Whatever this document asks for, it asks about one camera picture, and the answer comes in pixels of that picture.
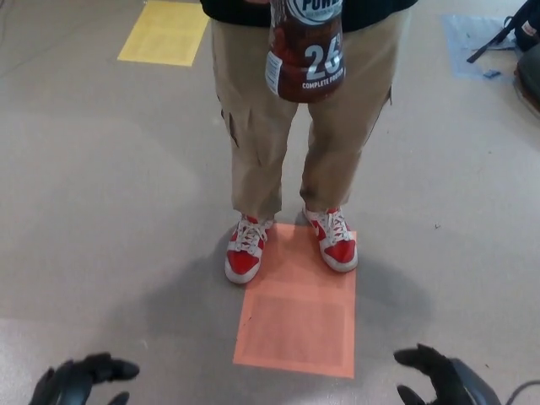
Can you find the black shirt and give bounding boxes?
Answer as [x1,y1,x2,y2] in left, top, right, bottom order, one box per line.
[197,0,427,33]

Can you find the blue paper floor sheet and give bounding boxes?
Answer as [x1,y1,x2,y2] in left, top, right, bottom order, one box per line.
[441,12,524,80]

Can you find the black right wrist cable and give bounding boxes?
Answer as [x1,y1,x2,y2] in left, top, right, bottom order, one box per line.
[505,379,540,405]

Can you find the dark round chair base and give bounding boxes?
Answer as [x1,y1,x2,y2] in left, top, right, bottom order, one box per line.
[512,52,540,115]

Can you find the khaki cargo trousers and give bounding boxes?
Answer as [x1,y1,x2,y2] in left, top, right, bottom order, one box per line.
[209,8,413,220]

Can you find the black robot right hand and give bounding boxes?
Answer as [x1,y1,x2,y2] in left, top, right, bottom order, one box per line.
[394,343,505,405]

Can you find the yellow paper floor sheet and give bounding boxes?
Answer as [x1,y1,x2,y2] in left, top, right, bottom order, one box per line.
[116,0,211,68]

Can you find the black backpack with strap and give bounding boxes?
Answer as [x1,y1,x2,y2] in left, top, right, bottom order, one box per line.
[467,0,540,64]

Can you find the orange paper floor sheet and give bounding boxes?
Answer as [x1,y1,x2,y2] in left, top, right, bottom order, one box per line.
[232,222,358,380]

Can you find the red white sneaker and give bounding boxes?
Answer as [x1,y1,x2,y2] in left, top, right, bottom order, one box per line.
[301,205,359,273]
[224,213,271,284]

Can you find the brown protein shake bottle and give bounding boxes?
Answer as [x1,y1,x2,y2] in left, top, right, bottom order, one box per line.
[264,0,349,104]

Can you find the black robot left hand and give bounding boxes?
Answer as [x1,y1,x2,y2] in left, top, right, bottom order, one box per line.
[30,353,141,405]

